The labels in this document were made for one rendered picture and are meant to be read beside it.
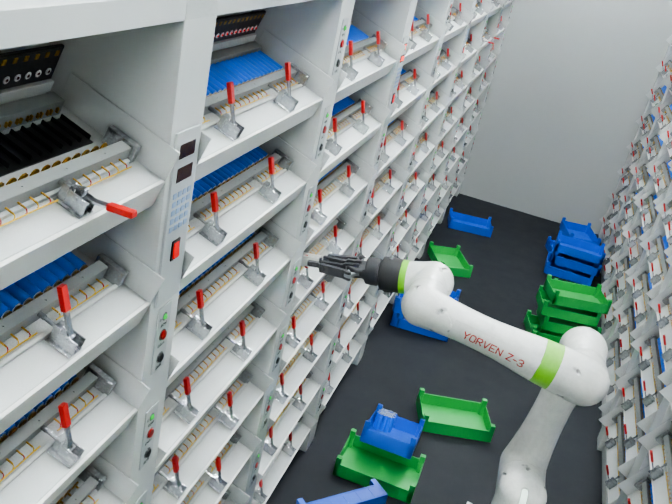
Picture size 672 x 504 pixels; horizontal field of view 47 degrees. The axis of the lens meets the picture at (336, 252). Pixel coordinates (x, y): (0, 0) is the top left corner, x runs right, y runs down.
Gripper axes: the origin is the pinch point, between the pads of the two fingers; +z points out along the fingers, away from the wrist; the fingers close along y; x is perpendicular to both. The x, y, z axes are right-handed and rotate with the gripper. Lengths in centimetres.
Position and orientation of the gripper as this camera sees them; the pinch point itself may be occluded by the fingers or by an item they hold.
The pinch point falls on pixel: (309, 260)
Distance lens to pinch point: 215.7
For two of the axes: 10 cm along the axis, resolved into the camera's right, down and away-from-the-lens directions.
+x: 0.6, -9.3, -3.7
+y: 3.0, -3.4, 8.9
